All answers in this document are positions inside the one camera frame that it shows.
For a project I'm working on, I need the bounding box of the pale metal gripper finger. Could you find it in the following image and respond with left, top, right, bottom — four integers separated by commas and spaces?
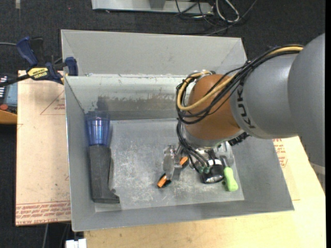
163, 145, 176, 177
171, 163, 185, 181

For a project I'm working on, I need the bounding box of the orange and black tool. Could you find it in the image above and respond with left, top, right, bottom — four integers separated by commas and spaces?
156, 156, 189, 189

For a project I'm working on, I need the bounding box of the black flashlight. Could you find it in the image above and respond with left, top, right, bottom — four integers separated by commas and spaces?
201, 159, 224, 184

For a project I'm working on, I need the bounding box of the grey metal bin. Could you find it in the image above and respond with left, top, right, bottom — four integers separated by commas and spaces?
61, 29, 295, 232

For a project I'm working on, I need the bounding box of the dark grey flat block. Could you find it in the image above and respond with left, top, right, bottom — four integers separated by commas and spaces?
88, 145, 121, 205

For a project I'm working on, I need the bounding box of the clear blue plastic cup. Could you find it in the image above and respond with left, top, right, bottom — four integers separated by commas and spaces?
84, 111, 112, 147

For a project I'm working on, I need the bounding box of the brown cardboard board, red print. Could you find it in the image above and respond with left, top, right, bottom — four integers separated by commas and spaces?
15, 70, 301, 227

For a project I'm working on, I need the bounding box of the black cylinder on white bracket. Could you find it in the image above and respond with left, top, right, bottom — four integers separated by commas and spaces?
227, 132, 250, 147

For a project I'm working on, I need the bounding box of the green handled screwdriver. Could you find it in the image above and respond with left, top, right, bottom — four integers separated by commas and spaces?
221, 158, 239, 192

